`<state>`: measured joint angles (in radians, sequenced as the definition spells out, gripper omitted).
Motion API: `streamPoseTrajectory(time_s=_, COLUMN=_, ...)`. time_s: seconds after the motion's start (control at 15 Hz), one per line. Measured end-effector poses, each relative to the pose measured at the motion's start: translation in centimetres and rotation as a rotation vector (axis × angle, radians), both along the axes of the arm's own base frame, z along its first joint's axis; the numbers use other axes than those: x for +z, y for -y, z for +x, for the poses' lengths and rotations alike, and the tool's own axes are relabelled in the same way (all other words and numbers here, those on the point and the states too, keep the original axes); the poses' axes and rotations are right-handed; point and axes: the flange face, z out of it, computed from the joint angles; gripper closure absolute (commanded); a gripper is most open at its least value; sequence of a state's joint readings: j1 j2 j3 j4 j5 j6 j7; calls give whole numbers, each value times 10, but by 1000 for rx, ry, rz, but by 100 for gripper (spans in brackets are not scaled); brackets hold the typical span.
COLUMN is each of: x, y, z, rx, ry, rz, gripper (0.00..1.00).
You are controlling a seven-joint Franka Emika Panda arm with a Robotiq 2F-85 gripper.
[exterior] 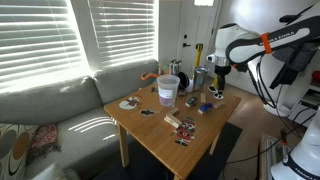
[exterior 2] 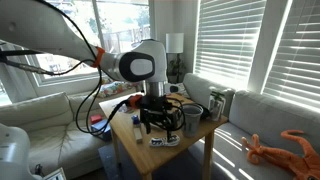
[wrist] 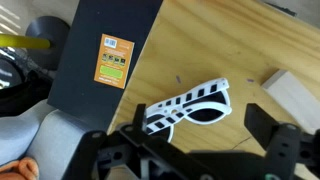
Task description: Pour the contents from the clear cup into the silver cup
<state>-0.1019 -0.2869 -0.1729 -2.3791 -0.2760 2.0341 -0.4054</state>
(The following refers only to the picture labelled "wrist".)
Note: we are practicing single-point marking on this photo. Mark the long pale wooden block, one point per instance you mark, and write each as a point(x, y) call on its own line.
point(293, 96)

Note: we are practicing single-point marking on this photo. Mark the yellow pole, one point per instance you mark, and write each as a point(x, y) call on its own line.
point(23, 41)

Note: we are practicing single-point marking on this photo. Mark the black shiny bag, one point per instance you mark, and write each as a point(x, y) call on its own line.
point(20, 96)

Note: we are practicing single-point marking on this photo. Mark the white black checkered sunglasses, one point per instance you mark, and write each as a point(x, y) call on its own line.
point(206, 115)

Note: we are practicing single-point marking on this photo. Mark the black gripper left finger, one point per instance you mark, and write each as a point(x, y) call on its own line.
point(140, 116)

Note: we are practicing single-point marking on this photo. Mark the dark rug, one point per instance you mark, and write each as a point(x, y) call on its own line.
point(83, 83)

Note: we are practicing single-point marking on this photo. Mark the light wooden table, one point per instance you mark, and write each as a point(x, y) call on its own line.
point(206, 43)

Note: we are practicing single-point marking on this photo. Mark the black round pole base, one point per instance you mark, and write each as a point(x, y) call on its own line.
point(50, 28)

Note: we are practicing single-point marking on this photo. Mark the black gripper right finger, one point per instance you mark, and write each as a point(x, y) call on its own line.
point(260, 123)

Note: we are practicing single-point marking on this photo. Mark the orange rug label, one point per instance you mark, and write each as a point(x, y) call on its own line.
point(113, 71)

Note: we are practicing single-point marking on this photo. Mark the grey fabric sofa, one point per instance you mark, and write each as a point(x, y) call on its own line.
point(56, 140)

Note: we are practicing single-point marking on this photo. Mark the orange octopus plush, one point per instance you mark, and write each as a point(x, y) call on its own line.
point(23, 168)

